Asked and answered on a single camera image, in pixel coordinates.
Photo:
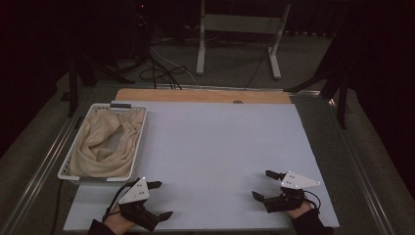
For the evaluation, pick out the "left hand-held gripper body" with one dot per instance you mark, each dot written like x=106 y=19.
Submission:
x=134 y=193

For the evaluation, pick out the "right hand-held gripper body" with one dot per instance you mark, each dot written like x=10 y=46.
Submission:
x=295 y=181

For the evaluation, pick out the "person's right hand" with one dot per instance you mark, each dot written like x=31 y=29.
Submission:
x=299 y=212

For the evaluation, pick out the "person's left hand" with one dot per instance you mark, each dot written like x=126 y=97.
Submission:
x=116 y=223

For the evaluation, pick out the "white plastic basket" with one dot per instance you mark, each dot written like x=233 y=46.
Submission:
x=139 y=140

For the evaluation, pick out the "beige cloth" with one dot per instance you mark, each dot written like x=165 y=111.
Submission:
x=98 y=156

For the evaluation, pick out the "white table cover sheet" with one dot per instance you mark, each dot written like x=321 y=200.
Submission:
x=212 y=147

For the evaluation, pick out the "black stand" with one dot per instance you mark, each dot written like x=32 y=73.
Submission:
x=72 y=88
x=342 y=98

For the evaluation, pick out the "white metal stand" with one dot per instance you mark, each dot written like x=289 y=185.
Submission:
x=241 y=23

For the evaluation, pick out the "aluminium frame rail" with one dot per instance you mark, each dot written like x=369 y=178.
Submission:
x=39 y=173
x=359 y=176

